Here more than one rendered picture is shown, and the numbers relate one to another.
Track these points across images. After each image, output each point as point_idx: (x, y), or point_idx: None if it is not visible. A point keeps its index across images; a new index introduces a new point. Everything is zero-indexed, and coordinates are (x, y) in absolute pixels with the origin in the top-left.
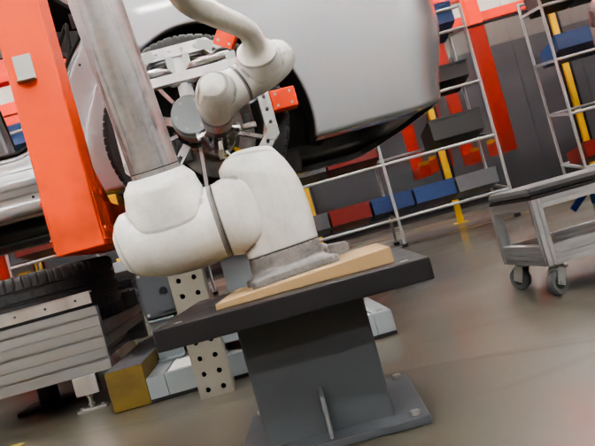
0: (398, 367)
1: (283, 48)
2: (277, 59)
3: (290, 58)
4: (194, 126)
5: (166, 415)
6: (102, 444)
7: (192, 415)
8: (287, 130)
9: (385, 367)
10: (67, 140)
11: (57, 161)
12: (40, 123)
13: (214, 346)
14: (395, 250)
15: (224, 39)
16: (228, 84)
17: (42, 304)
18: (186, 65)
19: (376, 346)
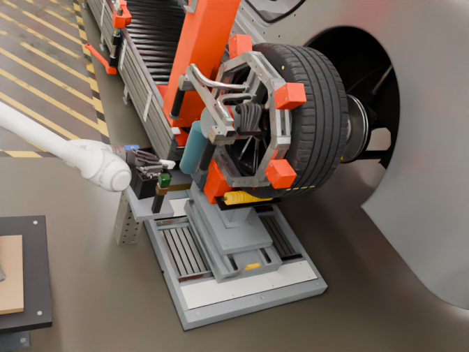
0: (69, 339)
1: (102, 179)
2: (93, 181)
3: (107, 188)
4: (204, 130)
5: (95, 218)
6: (63, 200)
7: (79, 233)
8: (279, 188)
9: (79, 331)
10: (186, 62)
11: (179, 67)
12: (185, 40)
13: (121, 225)
14: (12, 322)
15: (278, 98)
16: (67, 162)
17: (164, 116)
18: (254, 87)
19: (153, 320)
